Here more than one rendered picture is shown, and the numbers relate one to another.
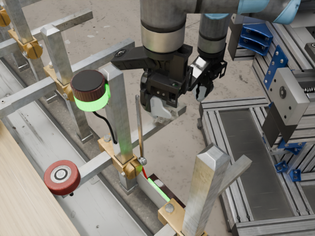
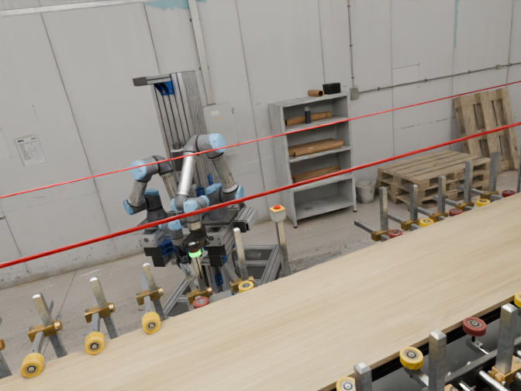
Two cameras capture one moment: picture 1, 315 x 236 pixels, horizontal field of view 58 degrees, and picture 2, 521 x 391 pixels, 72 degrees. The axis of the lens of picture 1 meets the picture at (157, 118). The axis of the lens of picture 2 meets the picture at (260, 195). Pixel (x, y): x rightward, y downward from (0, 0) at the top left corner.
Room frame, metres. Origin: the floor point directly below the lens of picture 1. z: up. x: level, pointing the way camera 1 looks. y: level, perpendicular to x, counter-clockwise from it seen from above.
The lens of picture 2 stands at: (-0.63, 1.52, 1.98)
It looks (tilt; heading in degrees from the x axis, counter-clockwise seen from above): 20 degrees down; 293
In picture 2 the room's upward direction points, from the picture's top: 9 degrees counter-clockwise
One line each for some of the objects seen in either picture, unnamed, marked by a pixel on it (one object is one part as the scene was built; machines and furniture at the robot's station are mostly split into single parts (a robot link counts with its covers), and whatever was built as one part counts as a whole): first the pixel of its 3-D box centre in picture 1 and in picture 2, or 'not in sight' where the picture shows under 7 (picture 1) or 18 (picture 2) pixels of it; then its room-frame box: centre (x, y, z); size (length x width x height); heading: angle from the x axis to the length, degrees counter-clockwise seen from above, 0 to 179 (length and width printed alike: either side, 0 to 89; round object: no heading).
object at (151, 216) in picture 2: not in sight; (155, 212); (1.06, -0.48, 1.09); 0.15 x 0.15 x 0.10
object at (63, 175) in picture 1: (66, 184); (202, 309); (0.33, 0.23, 0.85); 0.08 x 0.08 x 0.11
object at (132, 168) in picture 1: (119, 156); (199, 295); (0.42, 0.10, 0.85); 0.13 x 0.06 x 0.05; 42
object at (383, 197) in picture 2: not in sight; (384, 220); (-0.53, -0.74, 0.92); 0.03 x 0.03 x 0.48; 42
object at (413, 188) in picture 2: not in sight; (413, 217); (-0.72, -0.91, 0.87); 0.03 x 0.03 x 0.48; 42
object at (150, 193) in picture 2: not in sight; (150, 198); (1.06, -0.47, 1.21); 0.13 x 0.12 x 0.14; 65
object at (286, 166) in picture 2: not in sight; (313, 159); (0.39, -2.87, 0.78); 0.90 x 0.45 x 1.55; 36
